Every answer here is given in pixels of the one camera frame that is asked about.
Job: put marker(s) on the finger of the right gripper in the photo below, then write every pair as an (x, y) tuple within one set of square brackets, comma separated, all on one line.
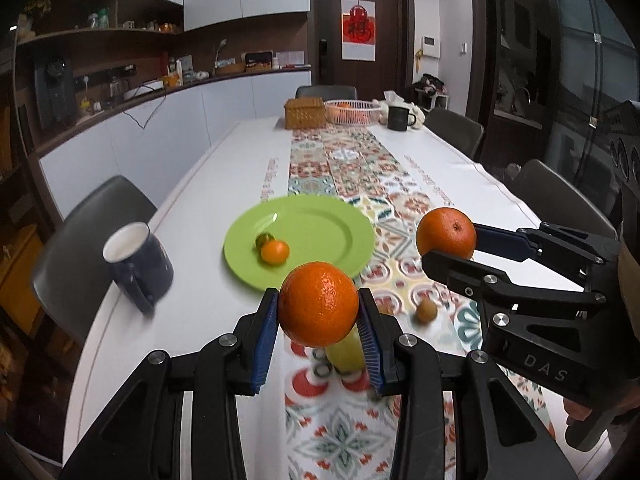
[(559, 248), (475, 279)]

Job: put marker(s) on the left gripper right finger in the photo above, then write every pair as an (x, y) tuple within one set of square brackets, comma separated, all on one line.
[(498, 435)]

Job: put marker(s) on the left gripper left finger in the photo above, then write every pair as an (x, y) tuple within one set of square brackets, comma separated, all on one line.
[(138, 433)]

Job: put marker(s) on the large orange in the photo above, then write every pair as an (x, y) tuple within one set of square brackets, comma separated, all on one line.
[(447, 230), (317, 305)]

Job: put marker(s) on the small orange front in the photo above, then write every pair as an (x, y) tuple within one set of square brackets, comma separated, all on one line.
[(274, 252)]

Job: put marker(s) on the green persimmon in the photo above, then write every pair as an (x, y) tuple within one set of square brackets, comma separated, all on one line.
[(262, 239)]

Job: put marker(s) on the right hand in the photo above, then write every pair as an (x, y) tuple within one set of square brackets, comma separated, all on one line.
[(575, 412)]

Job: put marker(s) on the right near chair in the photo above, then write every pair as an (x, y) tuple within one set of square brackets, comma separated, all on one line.
[(555, 200)]

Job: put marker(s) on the brown longan right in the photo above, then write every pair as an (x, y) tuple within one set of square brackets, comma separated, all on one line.
[(426, 311)]

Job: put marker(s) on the right far chair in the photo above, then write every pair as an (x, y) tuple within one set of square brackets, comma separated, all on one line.
[(459, 131)]

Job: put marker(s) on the yellow-green pear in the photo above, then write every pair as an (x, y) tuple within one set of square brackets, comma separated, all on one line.
[(347, 355)]

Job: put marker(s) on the patterned table runner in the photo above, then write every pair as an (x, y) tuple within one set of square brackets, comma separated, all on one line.
[(336, 427)]

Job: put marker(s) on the dark blue mug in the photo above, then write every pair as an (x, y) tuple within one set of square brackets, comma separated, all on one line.
[(140, 265)]

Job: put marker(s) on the left near chair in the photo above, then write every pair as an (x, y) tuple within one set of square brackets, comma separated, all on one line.
[(71, 278)]

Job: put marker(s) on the green plate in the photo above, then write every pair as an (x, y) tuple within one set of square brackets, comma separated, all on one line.
[(316, 228)]

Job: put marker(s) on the black mug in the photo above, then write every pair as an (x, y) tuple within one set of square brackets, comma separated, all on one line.
[(400, 118)]

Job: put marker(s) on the white tissue pile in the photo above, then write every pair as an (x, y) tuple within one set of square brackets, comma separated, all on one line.
[(392, 98)]

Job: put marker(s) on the dark wooden door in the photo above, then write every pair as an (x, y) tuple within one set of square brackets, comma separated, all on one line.
[(392, 68)]

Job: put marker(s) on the clear fruit bowl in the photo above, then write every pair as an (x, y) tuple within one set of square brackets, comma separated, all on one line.
[(352, 112)]

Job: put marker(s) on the wicker basket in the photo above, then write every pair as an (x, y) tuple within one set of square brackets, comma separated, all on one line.
[(304, 113)]

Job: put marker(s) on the far end chair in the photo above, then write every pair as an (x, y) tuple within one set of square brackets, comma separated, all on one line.
[(327, 92)]

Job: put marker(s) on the red calendar poster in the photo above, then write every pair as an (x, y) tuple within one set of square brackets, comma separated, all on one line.
[(358, 30)]

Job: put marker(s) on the black coffee machine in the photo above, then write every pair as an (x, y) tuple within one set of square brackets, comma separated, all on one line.
[(55, 92)]

